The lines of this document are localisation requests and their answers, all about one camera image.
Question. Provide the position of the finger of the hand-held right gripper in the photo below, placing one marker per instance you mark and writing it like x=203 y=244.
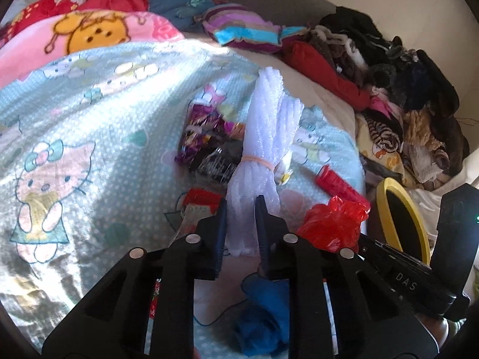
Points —
x=404 y=280

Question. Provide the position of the tan fuzzy cloth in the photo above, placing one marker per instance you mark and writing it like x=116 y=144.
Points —
x=421 y=127

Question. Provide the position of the yellow round bin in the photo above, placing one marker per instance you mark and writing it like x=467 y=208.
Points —
x=385 y=202

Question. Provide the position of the white foam net bundle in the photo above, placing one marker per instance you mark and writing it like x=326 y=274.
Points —
x=258 y=127

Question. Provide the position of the peach rubber band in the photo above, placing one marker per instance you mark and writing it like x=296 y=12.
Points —
x=258 y=162

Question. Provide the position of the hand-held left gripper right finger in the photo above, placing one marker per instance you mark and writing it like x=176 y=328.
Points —
x=261 y=232

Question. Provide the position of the black garment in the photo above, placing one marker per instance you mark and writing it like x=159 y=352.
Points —
x=355 y=26

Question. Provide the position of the red garment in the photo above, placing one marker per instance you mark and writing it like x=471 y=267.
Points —
x=314 y=63

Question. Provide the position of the purple snack wrapper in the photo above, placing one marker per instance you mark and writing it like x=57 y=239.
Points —
x=202 y=119

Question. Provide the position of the tiger striped cloth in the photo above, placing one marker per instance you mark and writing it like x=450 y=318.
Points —
x=385 y=134

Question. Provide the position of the pink bear print blanket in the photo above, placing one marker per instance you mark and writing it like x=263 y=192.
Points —
x=112 y=26

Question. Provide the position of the blue thread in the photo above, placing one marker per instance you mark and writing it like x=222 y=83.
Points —
x=215 y=321

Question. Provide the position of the yellow white wrapper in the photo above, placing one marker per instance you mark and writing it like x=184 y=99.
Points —
x=285 y=170

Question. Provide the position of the light blue cat print blanket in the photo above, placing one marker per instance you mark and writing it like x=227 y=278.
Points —
x=93 y=119

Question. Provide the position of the yellow cartoon print cloth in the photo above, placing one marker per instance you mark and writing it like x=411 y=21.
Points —
x=389 y=164

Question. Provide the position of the pink cloth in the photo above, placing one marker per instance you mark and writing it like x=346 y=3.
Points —
x=383 y=103

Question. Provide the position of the purple striped cloth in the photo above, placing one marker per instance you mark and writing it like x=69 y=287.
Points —
x=239 y=22

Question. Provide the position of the blue floral cloth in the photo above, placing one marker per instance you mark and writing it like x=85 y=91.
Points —
x=176 y=7

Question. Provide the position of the person's right hand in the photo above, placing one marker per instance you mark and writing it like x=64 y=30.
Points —
x=436 y=329

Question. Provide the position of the red floral blanket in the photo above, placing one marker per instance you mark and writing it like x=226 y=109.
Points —
x=56 y=5

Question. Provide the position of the black foil wrapper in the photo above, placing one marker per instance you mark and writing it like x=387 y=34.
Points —
x=217 y=164

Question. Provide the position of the red plastic bag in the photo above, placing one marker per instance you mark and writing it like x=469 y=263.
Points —
x=329 y=224

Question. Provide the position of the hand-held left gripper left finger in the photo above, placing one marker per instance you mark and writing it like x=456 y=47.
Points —
x=221 y=232

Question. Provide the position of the red ribbed plastic roller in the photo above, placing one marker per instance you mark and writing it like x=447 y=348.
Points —
x=338 y=185

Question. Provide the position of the red snack packet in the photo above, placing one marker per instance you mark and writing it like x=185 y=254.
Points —
x=200 y=198

